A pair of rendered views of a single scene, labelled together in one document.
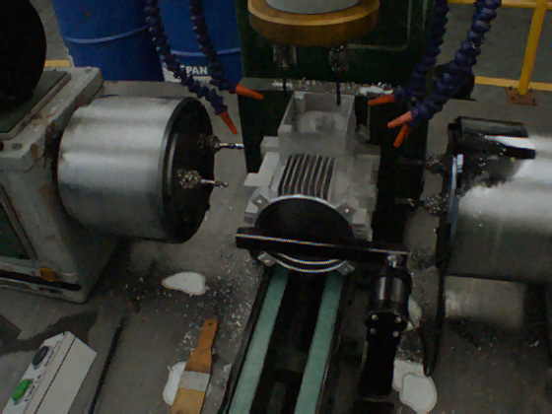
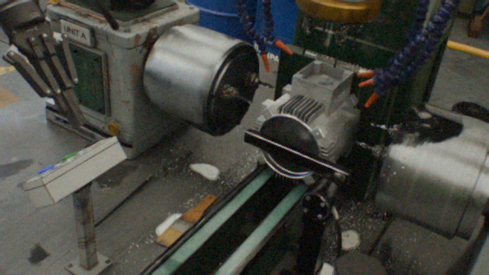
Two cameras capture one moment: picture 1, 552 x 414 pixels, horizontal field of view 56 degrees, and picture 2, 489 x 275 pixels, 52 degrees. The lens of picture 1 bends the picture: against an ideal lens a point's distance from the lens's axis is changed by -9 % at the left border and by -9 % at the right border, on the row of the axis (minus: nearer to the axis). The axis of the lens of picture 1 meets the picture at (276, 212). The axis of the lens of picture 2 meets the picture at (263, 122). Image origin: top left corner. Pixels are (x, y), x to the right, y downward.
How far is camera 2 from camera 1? 0.36 m
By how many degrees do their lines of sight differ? 14
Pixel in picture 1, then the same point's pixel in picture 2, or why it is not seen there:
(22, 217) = (111, 82)
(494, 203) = (416, 154)
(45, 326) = not seen: hidden behind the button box
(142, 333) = (161, 189)
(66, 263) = (129, 125)
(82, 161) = (166, 56)
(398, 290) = (331, 188)
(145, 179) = (202, 79)
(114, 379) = (127, 209)
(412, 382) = not seen: outside the picture
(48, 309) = not seen: hidden behind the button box
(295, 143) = (301, 86)
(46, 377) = (89, 153)
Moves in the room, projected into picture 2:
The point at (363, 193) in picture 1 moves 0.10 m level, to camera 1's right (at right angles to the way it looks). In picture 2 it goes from (333, 130) to (380, 140)
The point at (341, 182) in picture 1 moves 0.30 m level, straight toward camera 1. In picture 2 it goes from (322, 120) to (270, 197)
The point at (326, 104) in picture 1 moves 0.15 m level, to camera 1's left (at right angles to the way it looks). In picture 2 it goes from (334, 74) to (273, 62)
